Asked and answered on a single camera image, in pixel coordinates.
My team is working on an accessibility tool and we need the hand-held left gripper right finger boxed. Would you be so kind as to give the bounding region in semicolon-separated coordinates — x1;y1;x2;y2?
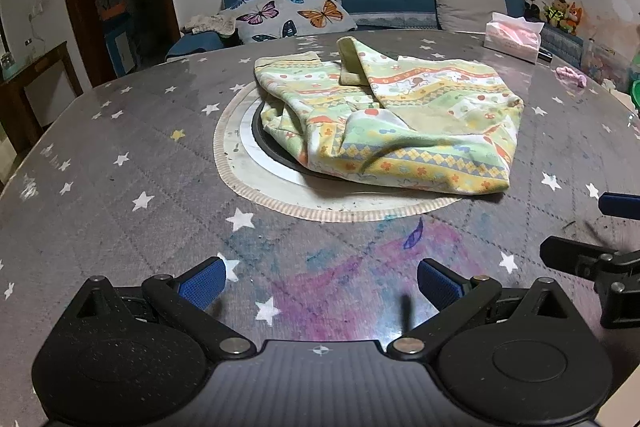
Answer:
387;258;585;359

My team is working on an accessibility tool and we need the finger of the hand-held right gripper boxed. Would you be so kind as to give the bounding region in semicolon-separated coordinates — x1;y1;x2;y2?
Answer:
540;235;640;329
598;192;640;221

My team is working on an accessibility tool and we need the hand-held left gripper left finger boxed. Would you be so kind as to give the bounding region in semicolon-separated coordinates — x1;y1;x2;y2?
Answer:
60;256;256;359

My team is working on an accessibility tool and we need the patterned children's garment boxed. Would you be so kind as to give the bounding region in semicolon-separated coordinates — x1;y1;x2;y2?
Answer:
253;36;525;196

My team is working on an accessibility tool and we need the round beige-edged mat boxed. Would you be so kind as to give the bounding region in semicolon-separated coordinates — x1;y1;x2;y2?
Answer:
213;77;463;224

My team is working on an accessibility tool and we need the pink hair scrunchie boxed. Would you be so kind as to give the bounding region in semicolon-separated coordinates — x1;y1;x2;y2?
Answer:
556;66;587;88

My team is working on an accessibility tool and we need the black round turntable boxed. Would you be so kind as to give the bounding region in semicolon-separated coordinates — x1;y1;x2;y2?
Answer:
251;99;351;180

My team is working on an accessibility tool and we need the grey star-print tablecloth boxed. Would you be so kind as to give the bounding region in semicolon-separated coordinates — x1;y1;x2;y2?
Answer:
0;29;640;427

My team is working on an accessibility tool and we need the orange plush toy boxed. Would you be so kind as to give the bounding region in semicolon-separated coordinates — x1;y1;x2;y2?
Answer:
562;3;584;34

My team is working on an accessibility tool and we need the pink tissue pack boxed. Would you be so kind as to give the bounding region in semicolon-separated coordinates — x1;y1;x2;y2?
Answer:
482;12;545;65

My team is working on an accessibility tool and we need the yellow green plush toy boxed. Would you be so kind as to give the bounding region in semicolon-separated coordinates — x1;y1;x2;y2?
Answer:
545;0;571;28

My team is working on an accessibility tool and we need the blue box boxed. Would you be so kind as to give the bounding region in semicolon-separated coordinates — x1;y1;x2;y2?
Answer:
102;14;136;75

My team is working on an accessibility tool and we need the plain grey pillow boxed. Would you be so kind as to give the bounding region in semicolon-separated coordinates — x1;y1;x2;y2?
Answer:
432;0;508;32

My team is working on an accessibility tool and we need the crumpled white cloth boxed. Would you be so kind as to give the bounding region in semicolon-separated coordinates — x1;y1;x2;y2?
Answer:
180;13;236;35

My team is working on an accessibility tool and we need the dark wooden side table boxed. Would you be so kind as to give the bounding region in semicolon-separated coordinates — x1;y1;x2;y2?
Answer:
0;41;83;152

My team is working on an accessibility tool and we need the butterfly print pillow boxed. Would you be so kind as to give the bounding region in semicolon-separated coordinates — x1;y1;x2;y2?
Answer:
220;0;357;45

